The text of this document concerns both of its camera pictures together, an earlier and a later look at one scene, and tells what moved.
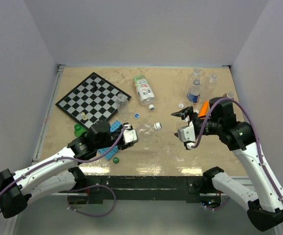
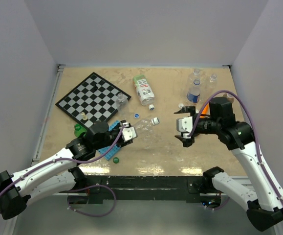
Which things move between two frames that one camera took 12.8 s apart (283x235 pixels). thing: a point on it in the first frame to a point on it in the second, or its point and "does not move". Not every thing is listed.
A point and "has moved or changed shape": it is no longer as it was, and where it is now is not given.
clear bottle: [148, 129] has moved or changed shape
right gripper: [185, 112] does not move
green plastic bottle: [78, 129] does not move
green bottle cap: [116, 160] does not move
